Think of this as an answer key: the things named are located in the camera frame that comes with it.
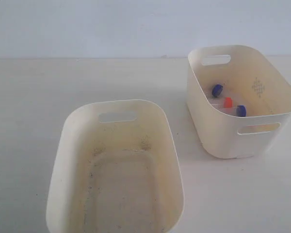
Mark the orange-capped clear tube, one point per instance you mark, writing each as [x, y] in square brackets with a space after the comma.
[224, 104]

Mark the cream bin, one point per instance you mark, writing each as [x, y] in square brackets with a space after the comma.
[250, 80]
[116, 171]

